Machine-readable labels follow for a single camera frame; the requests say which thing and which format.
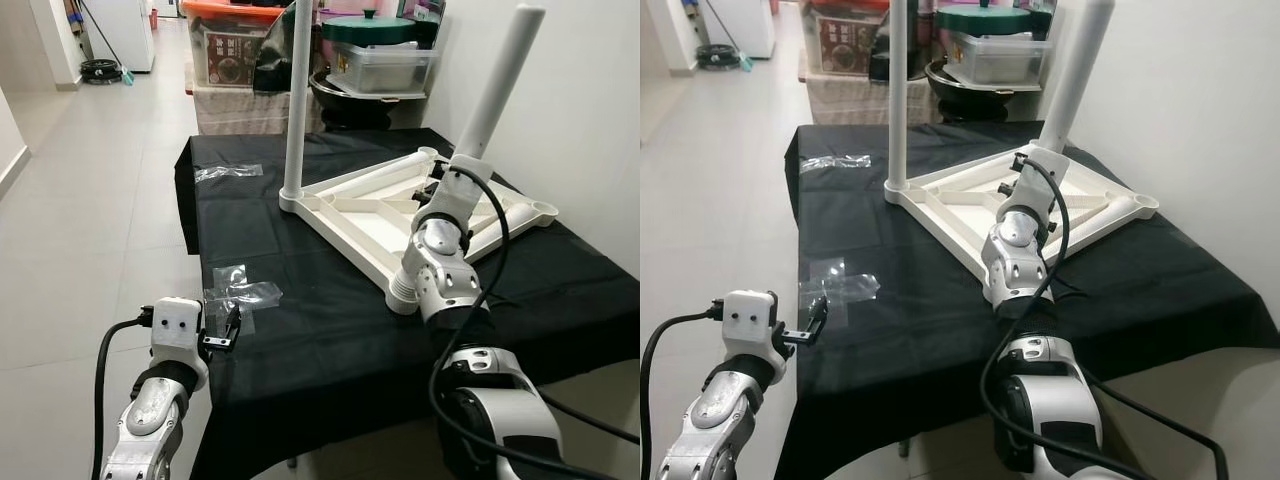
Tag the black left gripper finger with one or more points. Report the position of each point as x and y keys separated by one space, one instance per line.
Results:
x=818 y=318
x=234 y=322

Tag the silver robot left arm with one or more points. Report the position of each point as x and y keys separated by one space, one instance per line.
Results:
x=720 y=420
x=150 y=420

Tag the cream plastic children table top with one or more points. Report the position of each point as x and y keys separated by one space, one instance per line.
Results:
x=350 y=225
x=950 y=215

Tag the clear tape patch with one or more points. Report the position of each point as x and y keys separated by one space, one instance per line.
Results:
x=245 y=295
x=845 y=285

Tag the black round bowl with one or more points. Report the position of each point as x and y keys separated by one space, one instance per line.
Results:
x=350 y=105
x=965 y=100

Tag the black table cloth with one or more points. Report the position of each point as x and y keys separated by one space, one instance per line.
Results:
x=900 y=380
x=330 y=350

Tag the clear plastic storage box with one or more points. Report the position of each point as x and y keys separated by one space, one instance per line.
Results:
x=385 y=70
x=1000 y=60

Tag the clear plastic bag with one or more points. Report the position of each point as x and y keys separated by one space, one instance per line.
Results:
x=228 y=172
x=835 y=162

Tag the green round lid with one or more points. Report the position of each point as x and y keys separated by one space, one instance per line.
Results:
x=985 y=20
x=370 y=30

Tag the black bag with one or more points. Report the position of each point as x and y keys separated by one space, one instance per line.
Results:
x=920 y=55
x=272 y=65

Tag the cloth covered bench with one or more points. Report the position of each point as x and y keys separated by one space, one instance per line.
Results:
x=240 y=112
x=850 y=100

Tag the storage box with orange lid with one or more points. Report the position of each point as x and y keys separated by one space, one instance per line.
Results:
x=225 y=50
x=845 y=40

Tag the broom with teal head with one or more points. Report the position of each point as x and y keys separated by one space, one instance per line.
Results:
x=746 y=63
x=128 y=78

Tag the white appliance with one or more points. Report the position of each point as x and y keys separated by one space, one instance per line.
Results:
x=125 y=30
x=745 y=25

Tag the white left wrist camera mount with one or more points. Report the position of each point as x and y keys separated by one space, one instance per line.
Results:
x=750 y=318
x=178 y=325

